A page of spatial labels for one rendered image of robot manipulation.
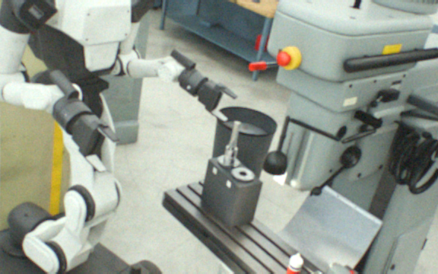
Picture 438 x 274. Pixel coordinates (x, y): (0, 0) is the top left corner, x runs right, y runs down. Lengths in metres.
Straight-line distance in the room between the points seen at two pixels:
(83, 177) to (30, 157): 1.33
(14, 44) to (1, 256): 1.06
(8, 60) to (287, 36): 0.83
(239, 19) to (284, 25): 6.41
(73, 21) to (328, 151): 0.86
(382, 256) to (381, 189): 0.28
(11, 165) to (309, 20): 2.23
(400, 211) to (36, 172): 2.13
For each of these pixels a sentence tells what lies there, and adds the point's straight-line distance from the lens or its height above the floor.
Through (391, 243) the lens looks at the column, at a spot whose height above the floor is 1.03.
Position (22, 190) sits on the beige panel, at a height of 0.28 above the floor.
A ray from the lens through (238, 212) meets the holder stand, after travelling 1.96.
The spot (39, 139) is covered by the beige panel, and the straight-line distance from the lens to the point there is 3.16.
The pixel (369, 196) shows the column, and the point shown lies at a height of 1.18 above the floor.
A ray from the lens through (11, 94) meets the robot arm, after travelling 1.63.
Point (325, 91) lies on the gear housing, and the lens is 1.43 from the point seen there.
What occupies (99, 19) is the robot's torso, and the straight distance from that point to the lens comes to 1.65.
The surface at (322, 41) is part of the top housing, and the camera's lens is 1.31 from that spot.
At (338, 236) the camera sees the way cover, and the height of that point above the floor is 1.00.
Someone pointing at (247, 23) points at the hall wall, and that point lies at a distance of 7.66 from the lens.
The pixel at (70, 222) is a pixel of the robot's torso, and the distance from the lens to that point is 1.95.
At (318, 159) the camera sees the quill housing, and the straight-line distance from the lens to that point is 1.55.
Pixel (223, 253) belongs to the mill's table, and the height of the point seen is 0.92.
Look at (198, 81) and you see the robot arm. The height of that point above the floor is 1.51.
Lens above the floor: 2.13
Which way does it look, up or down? 26 degrees down
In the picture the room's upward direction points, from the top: 12 degrees clockwise
